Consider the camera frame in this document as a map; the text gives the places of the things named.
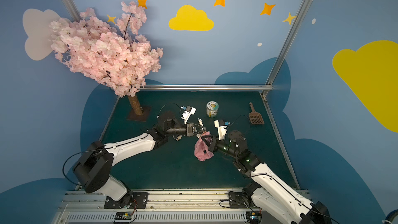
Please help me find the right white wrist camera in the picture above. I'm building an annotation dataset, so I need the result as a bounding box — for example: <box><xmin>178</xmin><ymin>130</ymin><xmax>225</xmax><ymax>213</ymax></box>
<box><xmin>214</xmin><ymin>119</ymin><xmax>230</xmax><ymax>141</ymax></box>

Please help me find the white strap watch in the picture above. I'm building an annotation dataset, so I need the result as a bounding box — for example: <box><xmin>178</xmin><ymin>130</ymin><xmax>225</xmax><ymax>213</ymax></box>
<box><xmin>197</xmin><ymin>119</ymin><xmax>204</xmax><ymax>138</ymax></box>

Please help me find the right circuit board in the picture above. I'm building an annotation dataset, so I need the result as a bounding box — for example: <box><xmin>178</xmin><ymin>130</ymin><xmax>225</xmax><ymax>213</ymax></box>
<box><xmin>245</xmin><ymin>211</ymin><xmax>261</xmax><ymax>224</ymax></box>

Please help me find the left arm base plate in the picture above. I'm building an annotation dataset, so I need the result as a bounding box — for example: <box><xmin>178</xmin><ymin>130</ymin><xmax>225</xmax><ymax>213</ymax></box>
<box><xmin>104</xmin><ymin>192</ymin><xmax>149</xmax><ymax>209</ymax></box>

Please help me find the pink cloth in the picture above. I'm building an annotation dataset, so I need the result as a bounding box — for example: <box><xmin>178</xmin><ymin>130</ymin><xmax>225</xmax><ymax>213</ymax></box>
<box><xmin>194</xmin><ymin>135</ymin><xmax>214</xmax><ymax>161</ymax></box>

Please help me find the right aluminium frame post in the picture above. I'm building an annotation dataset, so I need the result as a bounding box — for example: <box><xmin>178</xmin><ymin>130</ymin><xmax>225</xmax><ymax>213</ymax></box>
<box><xmin>261</xmin><ymin>0</ymin><xmax>313</xmax><ymax>99</ymax></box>

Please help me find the left circuit board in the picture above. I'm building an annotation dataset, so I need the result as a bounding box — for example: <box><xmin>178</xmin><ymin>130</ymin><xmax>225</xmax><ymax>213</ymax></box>
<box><xmin>113</xmin><ymin>212</ymin><xmax>134</xmax><ymax>224</ymax></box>

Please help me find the jar with sunflower lid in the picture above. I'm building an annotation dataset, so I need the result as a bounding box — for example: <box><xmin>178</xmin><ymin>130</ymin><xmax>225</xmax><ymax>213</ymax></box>
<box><xmin>206</xmin><ymin>101</ymin><xmax>219</xmax><ymax>118</ymax></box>

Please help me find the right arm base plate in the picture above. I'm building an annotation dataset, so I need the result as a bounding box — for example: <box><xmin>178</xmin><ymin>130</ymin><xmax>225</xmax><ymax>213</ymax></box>
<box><xmin>228</xmin><ymin>188</ymin><xmax>271</xmax><ymax>208</ymax></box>

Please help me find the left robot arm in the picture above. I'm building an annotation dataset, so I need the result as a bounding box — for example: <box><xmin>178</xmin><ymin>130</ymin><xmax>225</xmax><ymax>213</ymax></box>
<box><xmin>73</xmin><ymin>111</ymin><xmax>206</xmax><ymax>208</ymax></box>

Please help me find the pink blossom tree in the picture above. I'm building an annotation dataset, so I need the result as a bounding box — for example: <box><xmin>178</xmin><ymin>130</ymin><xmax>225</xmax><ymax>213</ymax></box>
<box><xmin>49</xmin><ymin>1</ymin><xmax>163</xmax><ymax>115</ymax></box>

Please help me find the circuit board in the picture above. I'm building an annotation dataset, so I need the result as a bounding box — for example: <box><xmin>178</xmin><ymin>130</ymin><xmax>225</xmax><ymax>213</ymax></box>
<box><xmin>113</xmin><ymin>212</ymin><xmax>134</xmax><ymax>224</ymax></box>
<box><xmin>245</xmin><ymin>211</ymin><xmax>261</xmax><ymax>224</ymax></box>

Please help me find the back aluminium frame bar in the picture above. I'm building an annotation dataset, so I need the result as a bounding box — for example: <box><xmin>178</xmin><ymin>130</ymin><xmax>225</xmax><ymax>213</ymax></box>
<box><xmin>140</xmin><ymin>85</ymin><xmax>273</xmax><ymax>92</ymax></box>

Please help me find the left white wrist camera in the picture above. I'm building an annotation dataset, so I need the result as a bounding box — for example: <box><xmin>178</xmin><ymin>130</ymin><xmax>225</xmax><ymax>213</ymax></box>
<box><xmin>181</xmin><ymin>106</ymin><xmax>197</xmax><ymax>124</ymax></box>

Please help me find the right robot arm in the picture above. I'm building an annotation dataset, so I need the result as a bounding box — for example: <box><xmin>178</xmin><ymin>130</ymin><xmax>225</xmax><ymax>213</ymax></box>
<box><xmin>201</xmin><ymin>130</ymin><xmax>332</xmax><ymax>224</ymax></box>

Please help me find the brown tree base plate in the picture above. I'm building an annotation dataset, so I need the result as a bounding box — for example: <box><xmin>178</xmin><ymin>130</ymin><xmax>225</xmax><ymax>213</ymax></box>
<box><xmin>126</xmin><ymin>105</ymin><xmax>151</xmax><ymax>122</ymax></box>

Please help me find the aluminium front rail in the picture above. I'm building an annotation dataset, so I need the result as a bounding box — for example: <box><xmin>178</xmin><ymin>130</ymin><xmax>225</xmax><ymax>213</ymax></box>
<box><xmin>52</xmin><ymin>188</ymin><xmax>309</xmax><ymax>224</ymax></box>

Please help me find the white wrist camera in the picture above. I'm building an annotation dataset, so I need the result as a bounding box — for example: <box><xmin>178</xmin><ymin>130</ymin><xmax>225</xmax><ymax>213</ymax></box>
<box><xmin>181</xmin><ymin>106</ymin><xmax>197</xmax><ymax>124</ymax></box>
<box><xmin>214</xmin><ymin>119</ymin><xmax>230</xmax><ymax>141</ymax></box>

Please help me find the brown litter scoop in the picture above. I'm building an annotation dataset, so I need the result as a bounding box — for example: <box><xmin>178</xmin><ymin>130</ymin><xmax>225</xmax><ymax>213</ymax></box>
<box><xmin>248</xmin><ymin>102</ymin><xmax>264</xmax><ymax>125</ymax></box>

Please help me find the cream looped watch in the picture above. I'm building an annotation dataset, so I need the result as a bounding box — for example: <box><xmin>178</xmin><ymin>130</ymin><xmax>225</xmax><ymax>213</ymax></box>
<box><xmin>173</xmin><ymin>135</ymin><xmax>182</xmax><ymax>141</ymax></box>

